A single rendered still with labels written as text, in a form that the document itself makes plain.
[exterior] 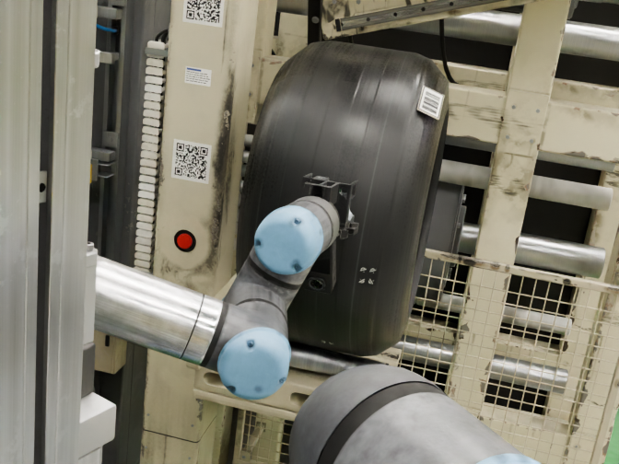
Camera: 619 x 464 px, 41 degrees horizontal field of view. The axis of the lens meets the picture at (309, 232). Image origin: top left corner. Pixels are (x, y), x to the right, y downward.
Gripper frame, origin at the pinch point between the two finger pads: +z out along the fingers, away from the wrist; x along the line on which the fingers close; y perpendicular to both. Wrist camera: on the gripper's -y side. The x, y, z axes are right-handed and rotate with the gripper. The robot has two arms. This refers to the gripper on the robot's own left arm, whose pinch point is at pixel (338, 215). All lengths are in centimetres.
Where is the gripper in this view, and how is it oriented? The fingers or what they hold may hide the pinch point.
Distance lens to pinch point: 129.6
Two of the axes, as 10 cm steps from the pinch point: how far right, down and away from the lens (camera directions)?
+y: 1.4, -9.7, -2.0
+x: -9.7, -1.8, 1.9
